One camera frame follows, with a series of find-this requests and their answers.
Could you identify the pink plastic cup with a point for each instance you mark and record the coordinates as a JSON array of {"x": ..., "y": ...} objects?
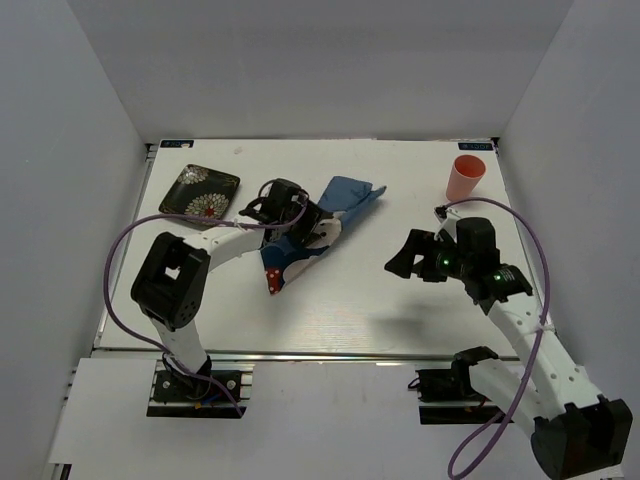
[{"x": 466, "y": 173}]

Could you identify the right blue table label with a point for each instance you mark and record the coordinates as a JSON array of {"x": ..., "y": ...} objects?
[{"x": 475, "y": 146}]

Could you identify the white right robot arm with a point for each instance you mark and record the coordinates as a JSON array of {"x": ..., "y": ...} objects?
[{"x": 572, "y": 427}]

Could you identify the left blue table label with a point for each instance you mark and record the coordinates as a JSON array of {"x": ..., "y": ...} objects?
[{"x": 176, "y": 144}]

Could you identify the blue cartoon print cloth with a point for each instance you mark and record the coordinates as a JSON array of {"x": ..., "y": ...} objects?
[{"x": 344, "y": 202}]

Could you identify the black floral square plate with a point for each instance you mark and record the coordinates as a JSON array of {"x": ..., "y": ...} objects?
[{"x": 200, "y": 195}]

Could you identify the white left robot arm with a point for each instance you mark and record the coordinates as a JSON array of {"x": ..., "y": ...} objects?
[{"x": 170, "y": 285}]

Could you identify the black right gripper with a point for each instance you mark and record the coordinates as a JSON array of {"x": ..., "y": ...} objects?
[{"x": 402, "y": 263}]

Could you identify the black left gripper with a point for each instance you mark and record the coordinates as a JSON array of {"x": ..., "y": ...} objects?
[{"x": 312, "y": 216}]

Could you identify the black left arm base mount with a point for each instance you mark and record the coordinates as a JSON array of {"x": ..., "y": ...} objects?
[{"x": 175, "y": 395}]

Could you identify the blue table label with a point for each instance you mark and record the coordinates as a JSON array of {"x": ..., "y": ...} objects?
[
  {"x": 176, "y": 144},
  {"x": 475, "y": 146}
]

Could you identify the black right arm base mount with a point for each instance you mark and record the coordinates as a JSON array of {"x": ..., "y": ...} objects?
[{"x": 442, "y": 401}]

